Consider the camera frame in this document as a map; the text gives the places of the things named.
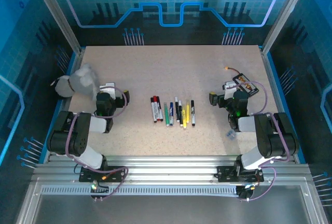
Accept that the green marker pen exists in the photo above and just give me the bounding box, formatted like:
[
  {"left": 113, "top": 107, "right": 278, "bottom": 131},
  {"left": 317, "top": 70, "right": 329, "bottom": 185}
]
[{"left": 164, "top": 101, "right": 170, "bottom": 127}]

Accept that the battery lead yellow connector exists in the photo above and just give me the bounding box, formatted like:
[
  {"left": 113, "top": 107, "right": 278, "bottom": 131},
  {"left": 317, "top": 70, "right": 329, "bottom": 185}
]
[{"left": 224, "top": 65, "right": 241, "bottom": 76}]

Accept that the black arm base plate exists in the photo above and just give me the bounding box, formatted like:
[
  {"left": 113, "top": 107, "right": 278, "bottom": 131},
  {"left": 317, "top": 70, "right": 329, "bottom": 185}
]
[
  {"left": 79, "top": 165, "right": 125, "bottom": 183},
  {"left": 216, "top": 165, "right": 265, "bottom": 183}
]

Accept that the aluminium frame post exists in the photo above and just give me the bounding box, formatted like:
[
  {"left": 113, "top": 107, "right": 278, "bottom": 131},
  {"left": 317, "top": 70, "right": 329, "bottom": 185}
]
[
  {"left": 29, "top": 0, "right": 85, "bottom": 55},
  {"left": 260, "top": 0, "right": 314, "bottom": 55}
]

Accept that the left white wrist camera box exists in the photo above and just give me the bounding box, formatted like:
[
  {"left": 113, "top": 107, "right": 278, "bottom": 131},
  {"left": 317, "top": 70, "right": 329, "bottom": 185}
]
[{"left": 99, "top": 82, "right": 117, "bottom": 97}]

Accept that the aluminium table side rail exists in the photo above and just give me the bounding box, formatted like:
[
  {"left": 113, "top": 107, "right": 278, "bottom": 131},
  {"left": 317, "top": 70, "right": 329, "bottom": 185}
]
[
  {"left": 43, "top": 47, "right": 86, "bottom": 162},
  {"left": 260, "top": 46, "right": 299, "bottom": 162}
]

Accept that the grey slotted cable duct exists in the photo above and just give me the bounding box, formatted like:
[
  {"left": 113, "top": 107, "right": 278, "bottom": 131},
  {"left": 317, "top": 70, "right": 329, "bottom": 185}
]
[{"left": 40, "top": 186, "right": 238, "bottom": 196}]

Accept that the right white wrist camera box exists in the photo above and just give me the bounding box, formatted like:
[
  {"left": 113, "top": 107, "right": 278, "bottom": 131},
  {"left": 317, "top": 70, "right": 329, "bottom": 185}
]
[{"left": 223, "top": 80, "right": 236, "bottom": 100}]

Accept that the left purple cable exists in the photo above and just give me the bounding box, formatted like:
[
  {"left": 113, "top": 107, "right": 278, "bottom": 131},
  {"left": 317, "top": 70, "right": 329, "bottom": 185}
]
[{"left": 64, "top": 85, "right": 129, "bottom": 202}]

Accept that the grey plush toy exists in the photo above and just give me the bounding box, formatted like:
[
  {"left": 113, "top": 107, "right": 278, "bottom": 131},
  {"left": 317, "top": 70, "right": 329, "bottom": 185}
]
[{"left": 50, "top": 63, "right": 101, "bottom": 102}]

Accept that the aluminium mounting rail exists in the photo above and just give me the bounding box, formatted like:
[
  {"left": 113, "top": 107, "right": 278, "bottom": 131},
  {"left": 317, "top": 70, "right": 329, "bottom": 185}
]
[{"left": 33, "top": 156, "right": 312, "bottom": 183}]

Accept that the black connector bracket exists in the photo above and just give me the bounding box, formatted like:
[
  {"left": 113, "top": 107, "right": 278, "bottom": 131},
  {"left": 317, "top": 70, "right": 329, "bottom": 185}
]
[
  {"left": 236, "top": 182, "right": 260, "bottom": 202},
  {"left": 89, "top": 179, "right": 109, "bottom": 202}
]

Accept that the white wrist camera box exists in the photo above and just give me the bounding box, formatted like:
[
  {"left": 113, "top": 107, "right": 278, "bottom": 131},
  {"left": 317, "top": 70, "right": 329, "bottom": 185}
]
[
  {"left": 99, "top": 82, "right": 117, "bottom": 97},
  {"left": 223, "top": 80, "right": 236, "bottom": 100}
]

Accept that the steel sheet panel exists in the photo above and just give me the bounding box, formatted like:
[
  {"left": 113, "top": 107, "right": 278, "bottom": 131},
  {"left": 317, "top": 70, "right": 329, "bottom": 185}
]
[{"left": 17, "top": 178, "right": 329, "bottom": 224}]

